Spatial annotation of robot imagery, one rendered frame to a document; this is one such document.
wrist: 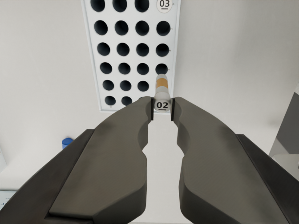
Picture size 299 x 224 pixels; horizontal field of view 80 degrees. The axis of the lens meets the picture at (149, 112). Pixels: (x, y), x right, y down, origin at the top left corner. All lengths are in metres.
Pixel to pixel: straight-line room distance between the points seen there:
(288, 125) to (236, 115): 0.59
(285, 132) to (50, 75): 0.76
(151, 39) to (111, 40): 0.04
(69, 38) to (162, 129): 0.17
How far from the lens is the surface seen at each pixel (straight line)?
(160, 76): 0.15
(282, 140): 0.79
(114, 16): 0.18
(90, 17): 0.19
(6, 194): 0.49
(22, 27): 0.26
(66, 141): 0.31
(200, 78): 0.23
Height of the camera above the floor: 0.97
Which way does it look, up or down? 57 degrees down
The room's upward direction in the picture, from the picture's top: 174 degrees counter-clockwise
